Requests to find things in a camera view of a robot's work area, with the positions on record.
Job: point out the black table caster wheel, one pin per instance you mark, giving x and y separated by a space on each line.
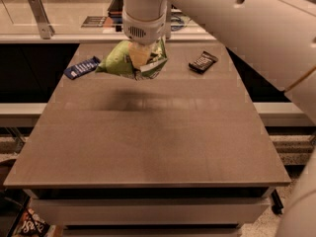
277 206

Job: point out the black snack bar wrapper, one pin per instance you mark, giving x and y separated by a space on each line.
203 63

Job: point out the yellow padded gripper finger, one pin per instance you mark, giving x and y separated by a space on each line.
139 53

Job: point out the open dark tray box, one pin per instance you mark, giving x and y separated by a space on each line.
115 8

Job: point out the green jalapeno chip bag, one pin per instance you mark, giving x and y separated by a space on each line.
118 62

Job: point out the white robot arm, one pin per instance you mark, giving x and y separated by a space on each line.
275 37

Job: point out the snack bag under table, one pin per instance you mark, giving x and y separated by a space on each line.
31 225

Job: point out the left metal glass bracket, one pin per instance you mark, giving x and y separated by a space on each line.
45 28

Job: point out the blue rxbar blueberry bar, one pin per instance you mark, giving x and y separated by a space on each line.
82 68

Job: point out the middle metal glass bracket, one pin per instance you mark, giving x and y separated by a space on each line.
168 20

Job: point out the metal glass bracket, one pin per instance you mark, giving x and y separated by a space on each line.
45 28
168 20

